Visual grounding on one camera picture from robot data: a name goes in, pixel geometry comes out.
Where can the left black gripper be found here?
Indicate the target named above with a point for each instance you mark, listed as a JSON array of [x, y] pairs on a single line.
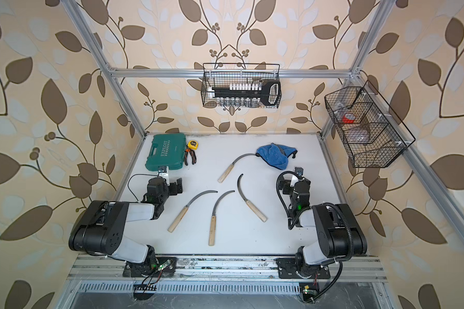
[[172, 187]]

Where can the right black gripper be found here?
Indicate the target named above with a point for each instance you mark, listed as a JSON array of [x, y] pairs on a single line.
[[290, 187]]

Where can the blue grey microfiber rag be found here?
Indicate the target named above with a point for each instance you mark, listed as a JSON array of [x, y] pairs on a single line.
[[276, 155]]

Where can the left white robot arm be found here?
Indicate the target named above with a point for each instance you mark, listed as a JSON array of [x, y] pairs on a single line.
[[100, 229]]

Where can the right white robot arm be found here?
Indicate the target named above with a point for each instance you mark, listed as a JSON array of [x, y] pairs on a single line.
[[339, 236]]

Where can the green plastic tool case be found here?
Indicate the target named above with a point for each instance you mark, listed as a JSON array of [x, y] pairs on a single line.
[[166, 150]]

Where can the yellow tape measure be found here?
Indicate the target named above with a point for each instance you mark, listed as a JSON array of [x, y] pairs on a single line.
[[193, 145]]

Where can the red item in basket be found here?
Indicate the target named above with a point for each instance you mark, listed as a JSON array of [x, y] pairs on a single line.
[[348, 118]]

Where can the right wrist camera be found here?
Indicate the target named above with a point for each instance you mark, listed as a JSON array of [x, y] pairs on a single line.
[[299, 174]]

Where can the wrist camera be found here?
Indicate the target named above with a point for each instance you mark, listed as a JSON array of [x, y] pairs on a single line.
[[163, 173], [299, 174]]

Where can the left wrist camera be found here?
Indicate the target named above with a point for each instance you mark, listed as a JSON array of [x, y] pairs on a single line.
[[163, 173]]

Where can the red handled pliers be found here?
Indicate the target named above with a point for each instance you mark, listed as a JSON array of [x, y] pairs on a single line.
[[190, 153]]

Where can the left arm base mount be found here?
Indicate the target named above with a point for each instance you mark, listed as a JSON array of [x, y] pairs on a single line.
[[164, 264]]

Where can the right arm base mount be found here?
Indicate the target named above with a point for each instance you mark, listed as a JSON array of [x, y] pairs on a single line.
[[290, 268]]

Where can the right black wire basket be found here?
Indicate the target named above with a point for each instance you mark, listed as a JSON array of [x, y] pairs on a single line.
[[378, 136]]

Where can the black wire basket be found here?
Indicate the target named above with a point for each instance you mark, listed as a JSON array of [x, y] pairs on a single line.
[[223, 74], [378, 136]]

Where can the rear black wire basket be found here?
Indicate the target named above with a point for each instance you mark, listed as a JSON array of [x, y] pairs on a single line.
[[223, 74]]

